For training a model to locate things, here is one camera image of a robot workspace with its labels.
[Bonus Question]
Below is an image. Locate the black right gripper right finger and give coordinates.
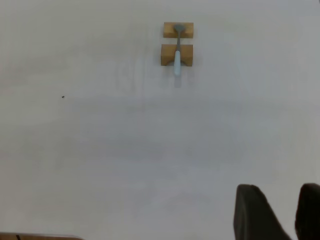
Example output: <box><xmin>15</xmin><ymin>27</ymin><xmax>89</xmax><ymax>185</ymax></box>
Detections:
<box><xmin>294</xmin><ymin>183</ymin><xmax>320</xmax><ymax>240</ymax></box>

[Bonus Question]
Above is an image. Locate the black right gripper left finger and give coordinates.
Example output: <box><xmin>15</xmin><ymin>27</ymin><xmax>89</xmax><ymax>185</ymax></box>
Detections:
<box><xmin>233</xmin><ymin>184</ymin><xmax>293</xmax><ymax>240</ymax></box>

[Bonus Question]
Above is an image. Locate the spoon with light blue handle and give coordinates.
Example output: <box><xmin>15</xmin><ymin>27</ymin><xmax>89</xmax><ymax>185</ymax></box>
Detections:
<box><xmin>172</xmin><ymin>23</ymin><xmax>187</xmax><ymax>77</ymax></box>

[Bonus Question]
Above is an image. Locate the arched wooden block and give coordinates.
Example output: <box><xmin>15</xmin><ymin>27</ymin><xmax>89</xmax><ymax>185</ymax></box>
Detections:
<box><xmin>160</xmin><ymin>44</ymin><xmax>194</xmax><ymax>67</ymax></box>

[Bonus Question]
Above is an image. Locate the flat rectangular wooden block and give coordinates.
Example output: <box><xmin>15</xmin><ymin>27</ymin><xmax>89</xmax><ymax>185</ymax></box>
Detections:
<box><xmin>163</xmin><ymin>21</ymin><xmax>194</xmax><ymax>39</ymax></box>

